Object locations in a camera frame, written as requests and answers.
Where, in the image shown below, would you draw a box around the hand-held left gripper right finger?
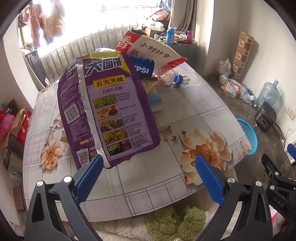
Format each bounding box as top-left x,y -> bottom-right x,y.
195,154 -> 272,241

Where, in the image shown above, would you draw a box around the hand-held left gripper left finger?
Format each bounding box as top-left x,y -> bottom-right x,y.
25,153 -> 104,241

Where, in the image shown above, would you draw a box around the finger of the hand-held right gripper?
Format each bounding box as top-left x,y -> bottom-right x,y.
261,153 -> 281,183

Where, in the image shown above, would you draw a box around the blue plastic basket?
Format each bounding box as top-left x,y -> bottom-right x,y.
236,118 -> 258,157

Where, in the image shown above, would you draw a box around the purple snack bag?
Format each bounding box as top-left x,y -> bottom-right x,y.
57,52 -> 161,169

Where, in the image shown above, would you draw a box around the yellow snack packet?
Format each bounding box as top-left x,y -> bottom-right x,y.
141,79 -> 159,93

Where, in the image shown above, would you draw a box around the clear bottle with blue label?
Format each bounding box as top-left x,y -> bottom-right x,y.
129,57 -> 184,87

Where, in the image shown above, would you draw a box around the red and white snack bag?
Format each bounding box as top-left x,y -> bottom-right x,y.
115,30 -> 188,70

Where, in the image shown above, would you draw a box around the dark grey rice cooker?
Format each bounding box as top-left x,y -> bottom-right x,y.
255,101 -> 277,131

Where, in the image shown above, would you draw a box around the green plush rug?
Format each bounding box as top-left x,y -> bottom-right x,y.
92,205 -> 207,241

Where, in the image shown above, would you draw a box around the large clear water jug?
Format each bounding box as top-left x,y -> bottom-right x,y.
257,79 -> 281,107

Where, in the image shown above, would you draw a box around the pile of plastic packets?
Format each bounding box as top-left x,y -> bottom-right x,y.
220,75 -> 257,105

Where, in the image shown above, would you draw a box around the brown paper bag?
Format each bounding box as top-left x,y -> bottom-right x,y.
9,109 -> 32,139

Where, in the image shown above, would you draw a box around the blue tissue box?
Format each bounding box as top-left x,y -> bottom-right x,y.
146,89 -> 163,113

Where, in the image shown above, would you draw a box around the pink bag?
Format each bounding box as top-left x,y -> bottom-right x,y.
0,115 -> 15,142

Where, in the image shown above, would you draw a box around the white plastic bag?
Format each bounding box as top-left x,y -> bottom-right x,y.
216,58 -> 232,77

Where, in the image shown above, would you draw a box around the patterned roll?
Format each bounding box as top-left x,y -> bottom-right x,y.
232,32 -> 255,80

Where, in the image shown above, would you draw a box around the grey cabinet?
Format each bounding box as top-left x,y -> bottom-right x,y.
172,43 -> 199,65

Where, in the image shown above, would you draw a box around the metal window railing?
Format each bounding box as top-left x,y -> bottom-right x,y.
39,23 -> 130,81

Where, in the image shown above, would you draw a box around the blue detergent bottle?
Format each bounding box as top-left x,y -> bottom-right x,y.
166,27 -> 176,45

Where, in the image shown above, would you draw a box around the hanging pink clothes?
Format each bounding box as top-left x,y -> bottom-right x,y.
23,0 -> 65,48

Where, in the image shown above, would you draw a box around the grey curtain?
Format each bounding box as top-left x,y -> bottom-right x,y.
168,0 -> 197,30

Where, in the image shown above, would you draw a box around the black power cable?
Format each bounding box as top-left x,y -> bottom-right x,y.
273,123 -> 287,146

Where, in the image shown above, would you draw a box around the wall socket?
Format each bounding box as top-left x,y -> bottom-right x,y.
285,105 -> 296,121

